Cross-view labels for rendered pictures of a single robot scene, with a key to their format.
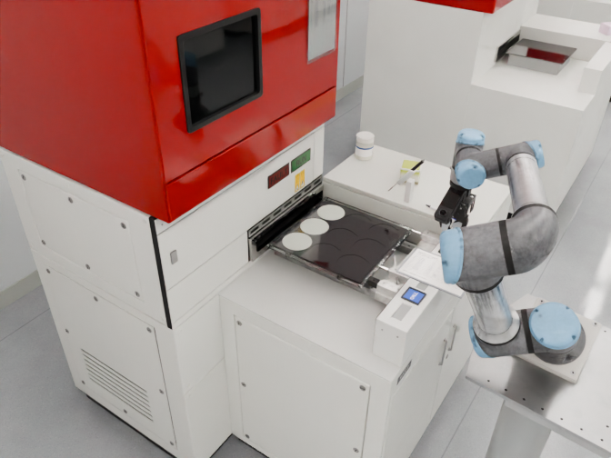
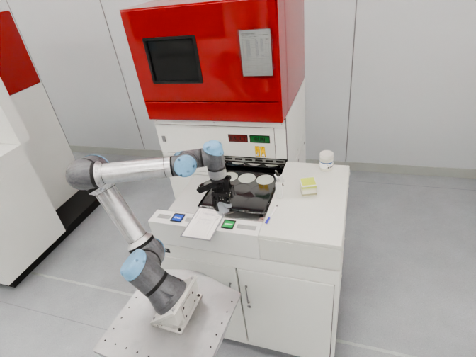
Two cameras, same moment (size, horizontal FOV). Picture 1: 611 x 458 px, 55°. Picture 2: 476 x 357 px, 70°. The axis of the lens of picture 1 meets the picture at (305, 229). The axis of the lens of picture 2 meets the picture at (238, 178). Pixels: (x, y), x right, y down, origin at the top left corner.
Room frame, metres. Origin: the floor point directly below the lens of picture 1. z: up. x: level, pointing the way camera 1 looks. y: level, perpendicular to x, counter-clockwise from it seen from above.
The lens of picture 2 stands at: (1.31, -1.63, 1.97)
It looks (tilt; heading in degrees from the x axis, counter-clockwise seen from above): 33 degrees down; 79
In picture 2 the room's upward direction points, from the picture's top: 8 degrees counter-clockwise
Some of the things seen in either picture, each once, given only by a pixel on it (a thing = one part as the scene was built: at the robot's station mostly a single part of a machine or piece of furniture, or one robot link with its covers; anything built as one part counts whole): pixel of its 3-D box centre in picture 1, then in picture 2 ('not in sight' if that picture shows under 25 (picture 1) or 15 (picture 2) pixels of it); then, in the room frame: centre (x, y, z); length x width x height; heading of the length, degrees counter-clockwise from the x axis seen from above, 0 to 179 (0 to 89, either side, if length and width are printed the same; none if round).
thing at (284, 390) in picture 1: (367, 336); (257, 266); (1.63, -0.25, 0.41); 0.97 x 0.64 x 0.82; 146
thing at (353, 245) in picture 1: (340, 237); (241, 189); (1.62, -0.12, 0.90); 0.34 x 0.34 x 0.01; 56
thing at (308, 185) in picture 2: (410, 173); (308, 186); (1.90, -0.39, 1.00); 0.07 x 0.07 x 0.07; 75
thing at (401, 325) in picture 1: (429, 289); (205, 232); (1.36, -0.39, 0.89); 0.55 x 0.09 x 0.14; 146
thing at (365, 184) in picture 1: (415, 197); (309, 207); (1.89, -0.42, 0.89); 0.62 x 0.35 x 0.14; 56
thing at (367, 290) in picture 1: (336, 275); not in sight; (1.49, -0.11, 0.84); 0.50 x 0.02 x 0.03; 56
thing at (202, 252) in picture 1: (253, 212); (219, 148); (1.58, 0.17, 1.02); 0.82 x 0.03 x 0.40; 146
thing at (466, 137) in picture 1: (468, 151); (213, 155); (1.46, -0.45, 1.32); 0.09 x 0.08 x 0.11; 170
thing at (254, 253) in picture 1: (288, 220); (249, 169); (1.72, 0.06, 0.89); 0.44 x 0.02 x 0.10; 146
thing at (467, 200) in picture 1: (459, 197); (222, 188); (1.47, -0.46, 1.16); 0.09 x 0.08 x 0.12; 147
